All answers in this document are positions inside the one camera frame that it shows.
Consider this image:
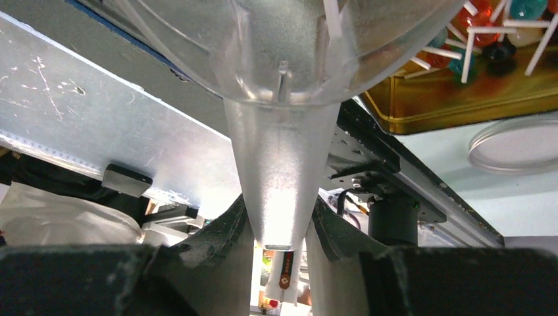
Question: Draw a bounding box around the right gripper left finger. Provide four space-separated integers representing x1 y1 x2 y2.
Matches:
1 197 254 315

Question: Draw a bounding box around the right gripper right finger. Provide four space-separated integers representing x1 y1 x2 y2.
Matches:
305 198 557 315

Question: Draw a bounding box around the gold tin with lollipops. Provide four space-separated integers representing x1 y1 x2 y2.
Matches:
360 1 557 135

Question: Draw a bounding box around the white cloth bag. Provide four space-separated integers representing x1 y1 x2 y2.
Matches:
1 182 144 246

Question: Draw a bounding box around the white jar lid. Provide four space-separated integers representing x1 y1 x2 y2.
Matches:
467 115 557 176

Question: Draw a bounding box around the clear plastic scoop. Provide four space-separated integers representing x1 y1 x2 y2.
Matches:
87 0 467 251

